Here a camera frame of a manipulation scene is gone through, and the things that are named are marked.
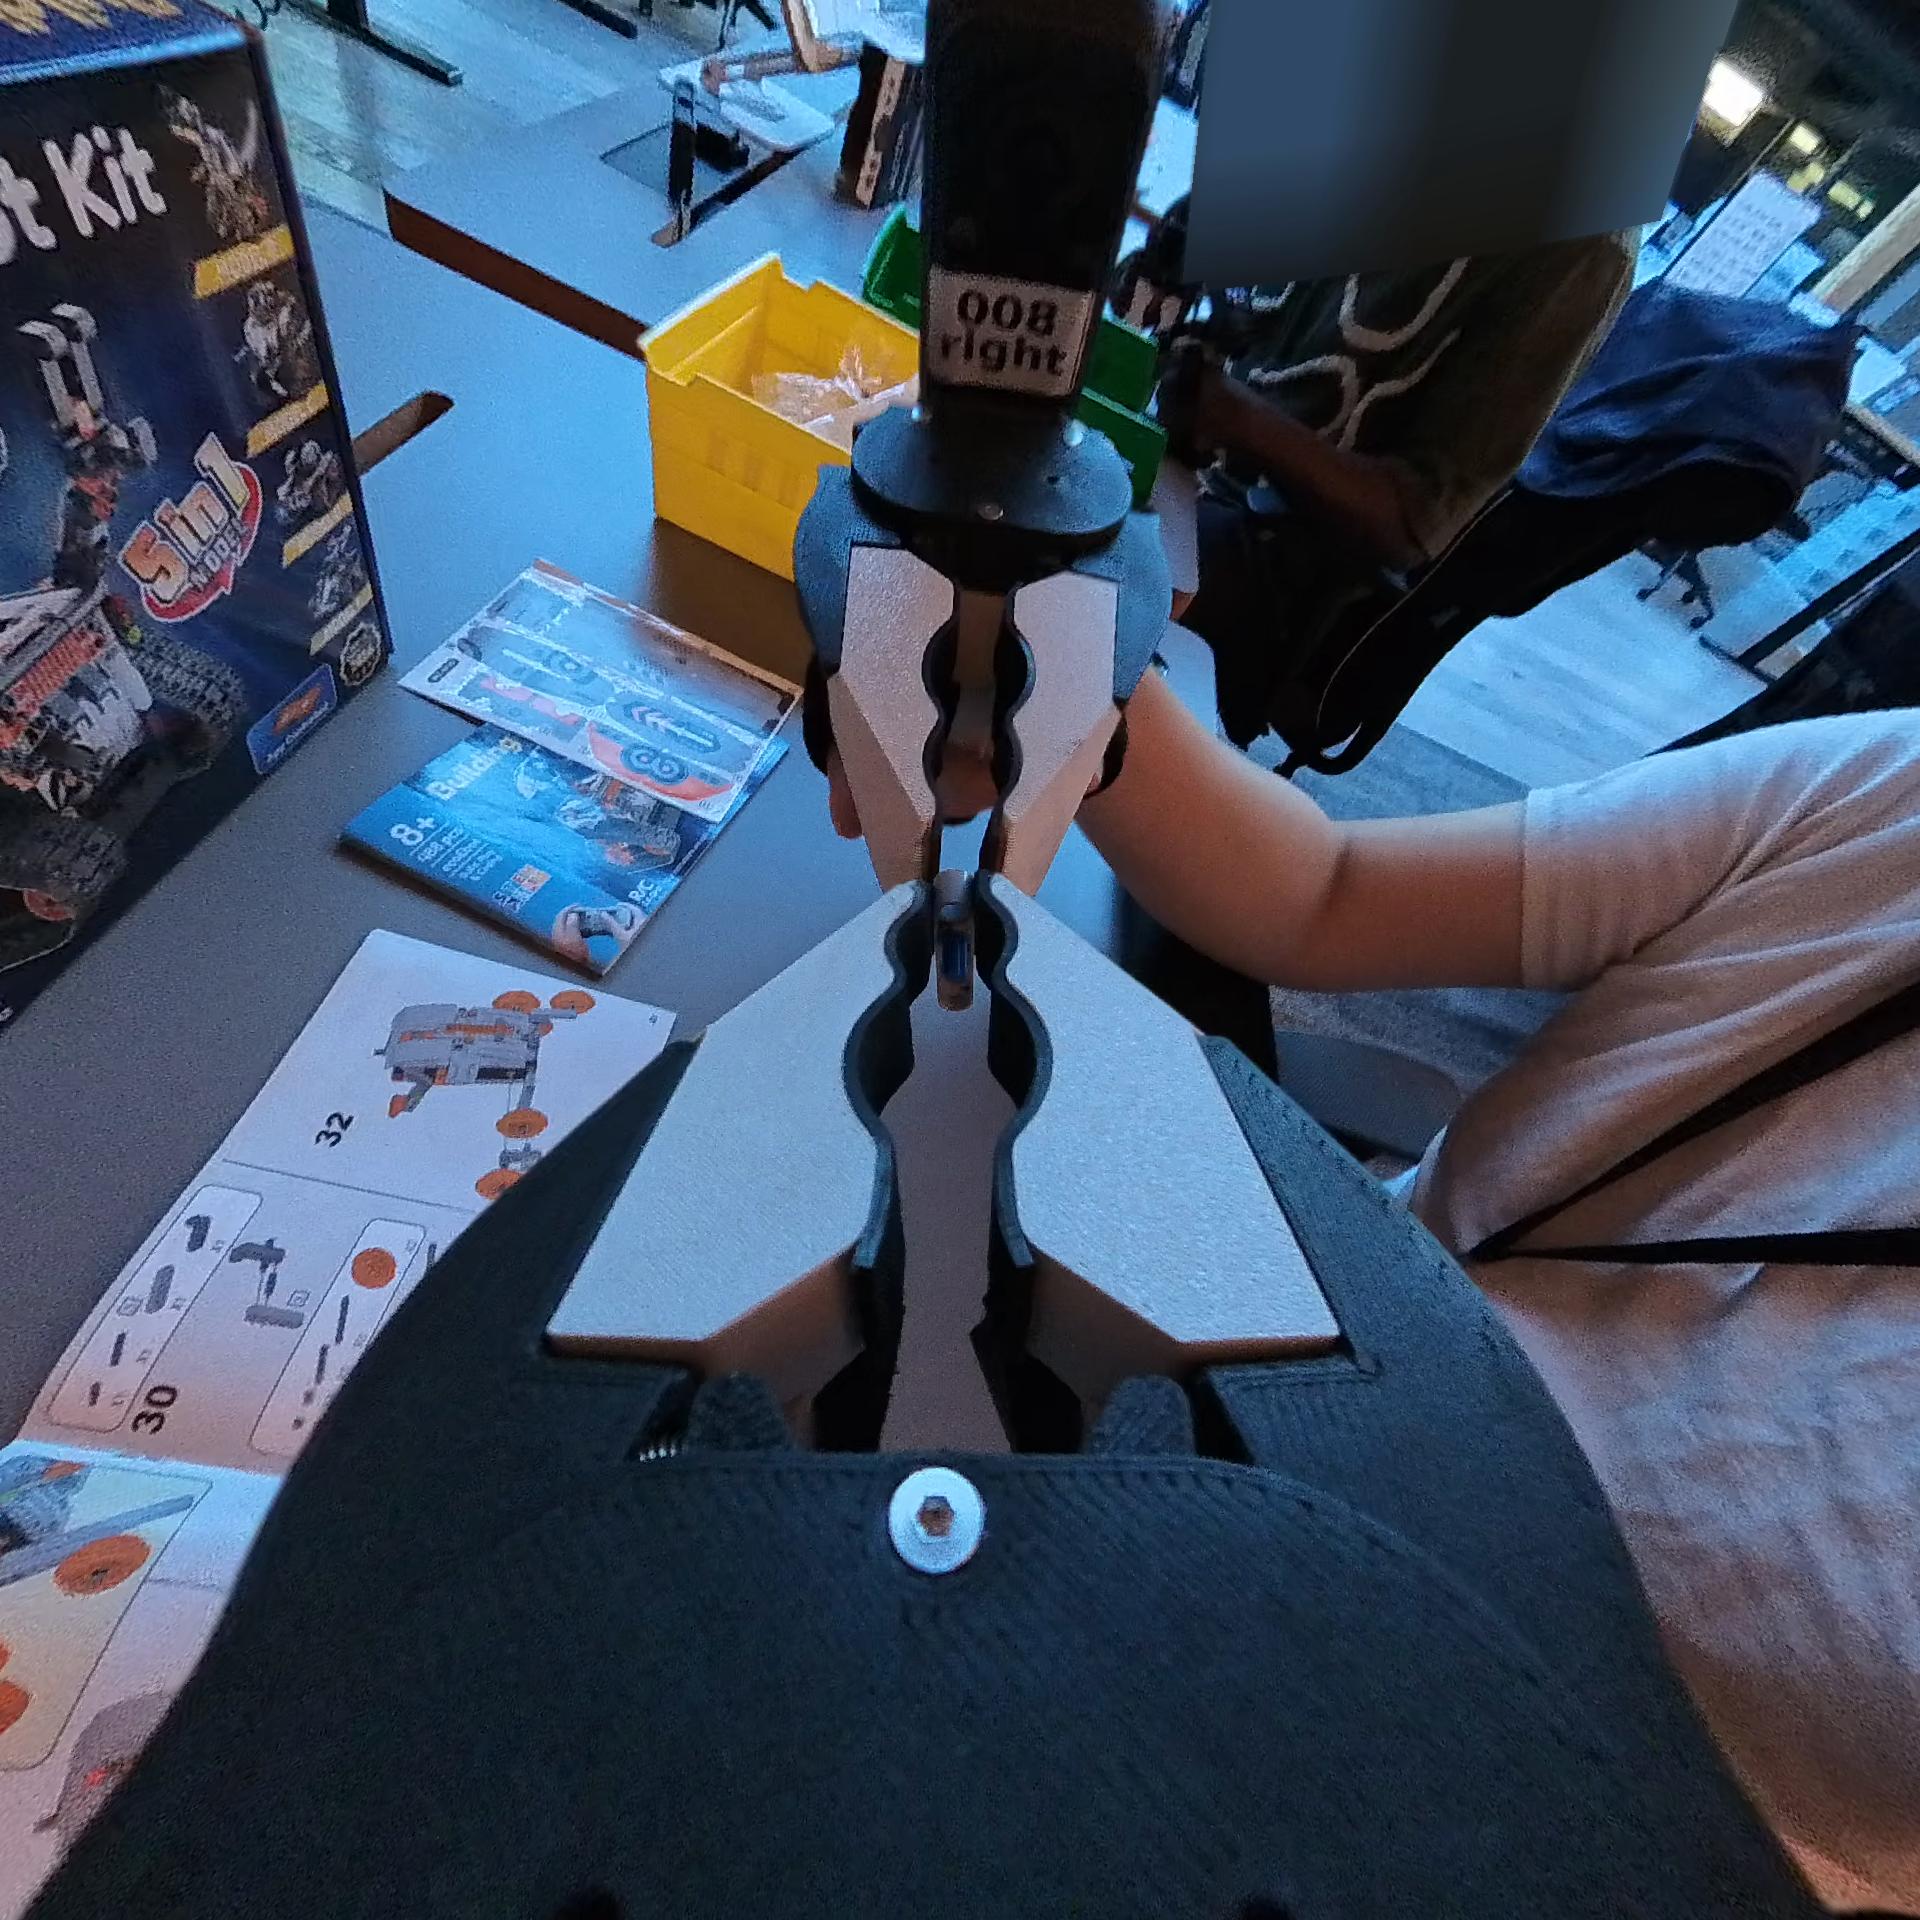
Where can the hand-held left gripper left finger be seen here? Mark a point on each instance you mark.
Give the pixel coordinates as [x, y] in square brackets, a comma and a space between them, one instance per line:
[720, 1198]

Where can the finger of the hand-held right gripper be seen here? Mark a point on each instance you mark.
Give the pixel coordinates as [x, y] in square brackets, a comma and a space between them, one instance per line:
[887, 706]
[1072, 706]

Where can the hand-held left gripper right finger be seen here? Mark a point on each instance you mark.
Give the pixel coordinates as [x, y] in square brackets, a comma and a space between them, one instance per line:
[1171, 1198]

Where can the dark grey angled beam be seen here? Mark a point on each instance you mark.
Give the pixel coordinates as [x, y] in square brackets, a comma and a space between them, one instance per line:
[954, 960]

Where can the person's right forearm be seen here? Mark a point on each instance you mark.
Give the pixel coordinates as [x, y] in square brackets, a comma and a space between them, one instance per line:
[1290, 885]

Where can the grey desk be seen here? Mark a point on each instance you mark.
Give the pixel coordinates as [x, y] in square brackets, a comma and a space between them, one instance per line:
[493, 453]

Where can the person's right hand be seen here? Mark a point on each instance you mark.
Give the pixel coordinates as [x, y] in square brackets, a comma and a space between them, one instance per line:
[972, 780]

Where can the black white small box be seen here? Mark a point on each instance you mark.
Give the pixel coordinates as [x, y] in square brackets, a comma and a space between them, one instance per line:
[877, 129]

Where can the black perforated chair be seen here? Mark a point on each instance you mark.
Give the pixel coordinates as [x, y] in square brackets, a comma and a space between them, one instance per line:
[1200, 975]

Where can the green storage bin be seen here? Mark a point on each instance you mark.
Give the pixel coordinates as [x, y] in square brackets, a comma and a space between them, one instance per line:
[1119, 390]

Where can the sticker sheet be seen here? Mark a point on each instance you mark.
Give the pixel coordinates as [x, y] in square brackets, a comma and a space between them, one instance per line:
[598, 673]

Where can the clear plastic bags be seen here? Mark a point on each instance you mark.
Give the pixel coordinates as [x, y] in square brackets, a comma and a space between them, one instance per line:
[839, 390]

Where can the yellow storage bin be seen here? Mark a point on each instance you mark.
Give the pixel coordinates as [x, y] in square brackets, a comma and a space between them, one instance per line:
[720, 435]

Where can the black tablet stand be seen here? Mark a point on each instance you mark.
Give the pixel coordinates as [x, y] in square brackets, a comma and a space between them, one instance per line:
[706, 157]

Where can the blue manual booklet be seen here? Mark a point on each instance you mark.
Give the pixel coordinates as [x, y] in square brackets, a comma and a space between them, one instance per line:
[493, 858]

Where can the open instruction booklet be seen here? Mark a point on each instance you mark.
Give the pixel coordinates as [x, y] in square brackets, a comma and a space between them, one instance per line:
[301, 1198]

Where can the person's white t-shirt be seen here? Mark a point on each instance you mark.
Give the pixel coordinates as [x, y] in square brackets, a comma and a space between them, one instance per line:
[1726, 975]

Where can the dark blue jacket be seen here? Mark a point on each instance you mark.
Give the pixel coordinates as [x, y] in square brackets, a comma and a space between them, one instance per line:
[1680, 407]

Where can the blue toy box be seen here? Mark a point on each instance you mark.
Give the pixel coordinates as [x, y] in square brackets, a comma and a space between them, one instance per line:
[150, 453]

